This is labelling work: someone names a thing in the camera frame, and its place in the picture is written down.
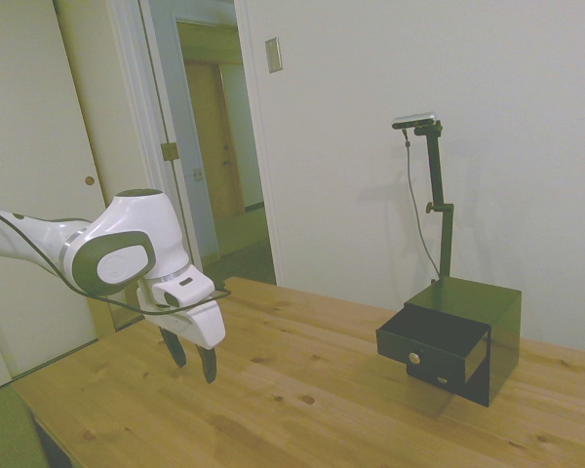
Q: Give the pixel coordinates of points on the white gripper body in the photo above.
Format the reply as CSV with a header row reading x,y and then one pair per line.
x,y
200,326

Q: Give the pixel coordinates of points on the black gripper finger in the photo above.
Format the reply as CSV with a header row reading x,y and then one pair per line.
x,y
208,363
174,348

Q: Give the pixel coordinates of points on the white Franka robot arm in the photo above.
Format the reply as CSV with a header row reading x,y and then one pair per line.
x,y
141,219

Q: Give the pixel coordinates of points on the silver round drawer knob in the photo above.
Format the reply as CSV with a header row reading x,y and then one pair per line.
x,y
413,359

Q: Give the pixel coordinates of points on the black drawer cabinet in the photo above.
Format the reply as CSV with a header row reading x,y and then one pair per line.
x,y
504,322

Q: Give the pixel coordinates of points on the brass door hinge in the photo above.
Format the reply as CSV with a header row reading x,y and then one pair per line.
x,y
169,151

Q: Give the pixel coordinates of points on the open white room door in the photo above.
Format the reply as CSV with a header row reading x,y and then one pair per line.
x,y
185,146

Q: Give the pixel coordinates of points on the green upholstered seat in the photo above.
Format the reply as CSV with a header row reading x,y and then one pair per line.
x,y
10,429

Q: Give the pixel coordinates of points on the wooden hallway door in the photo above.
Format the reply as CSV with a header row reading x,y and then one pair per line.
x,y
209,136

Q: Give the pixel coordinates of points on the white closet door panel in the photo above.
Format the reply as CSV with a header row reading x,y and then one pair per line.
x,y
117,97

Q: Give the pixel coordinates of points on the white closet door with knob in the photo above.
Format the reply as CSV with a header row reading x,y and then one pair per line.
x,y
29,122

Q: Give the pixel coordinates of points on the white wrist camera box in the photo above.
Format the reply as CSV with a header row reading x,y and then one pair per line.
x,y
185,290

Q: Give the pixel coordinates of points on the black camera stand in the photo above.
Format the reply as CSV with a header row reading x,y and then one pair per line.
x,y
439,180

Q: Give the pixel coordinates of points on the metal wall switch plate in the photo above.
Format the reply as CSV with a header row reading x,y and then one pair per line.
x,y
273,55

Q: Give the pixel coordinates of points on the silver camera on stand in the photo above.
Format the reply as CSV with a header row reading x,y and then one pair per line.
x,y
417,120

